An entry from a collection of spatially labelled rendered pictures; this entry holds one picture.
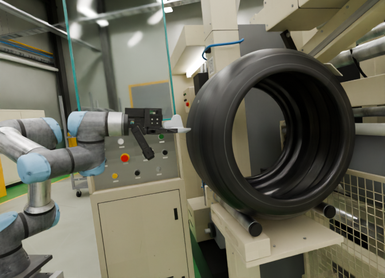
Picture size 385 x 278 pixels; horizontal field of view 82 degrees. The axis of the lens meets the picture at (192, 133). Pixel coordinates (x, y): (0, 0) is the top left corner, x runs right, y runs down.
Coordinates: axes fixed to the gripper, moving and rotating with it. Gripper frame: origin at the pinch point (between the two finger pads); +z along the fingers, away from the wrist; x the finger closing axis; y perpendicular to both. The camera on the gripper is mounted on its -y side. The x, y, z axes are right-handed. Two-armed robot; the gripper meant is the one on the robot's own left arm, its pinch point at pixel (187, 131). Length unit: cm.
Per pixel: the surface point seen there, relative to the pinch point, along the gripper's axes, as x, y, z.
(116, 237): 61, -64, -29
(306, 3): -1, 47, 44
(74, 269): 145, -133, -75
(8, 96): 887, 96, -501
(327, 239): -10, -37, 48
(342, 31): -4, 37, 57
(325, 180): -11.6, -15.5, 44.5
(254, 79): -12.3, 15.6, 17.6
